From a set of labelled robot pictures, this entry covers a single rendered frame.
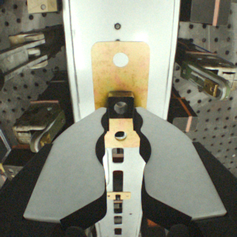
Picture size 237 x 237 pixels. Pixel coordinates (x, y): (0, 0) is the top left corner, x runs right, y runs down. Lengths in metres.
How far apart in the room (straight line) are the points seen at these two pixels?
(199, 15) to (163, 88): 0.17
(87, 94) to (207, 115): 0.60
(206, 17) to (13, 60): 0.36
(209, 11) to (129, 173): 0.45
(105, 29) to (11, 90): 0.57
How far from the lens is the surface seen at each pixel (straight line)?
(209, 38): 0.76
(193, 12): 0.42
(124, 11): 0.37
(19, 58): 0.30
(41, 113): 0.45
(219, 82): 0.33
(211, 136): 0.96
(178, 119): 0.47
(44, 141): 0.39
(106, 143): 0.15
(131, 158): 0.52
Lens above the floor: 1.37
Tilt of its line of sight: 59 degrees down
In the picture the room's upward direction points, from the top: 180 degrees clockwise
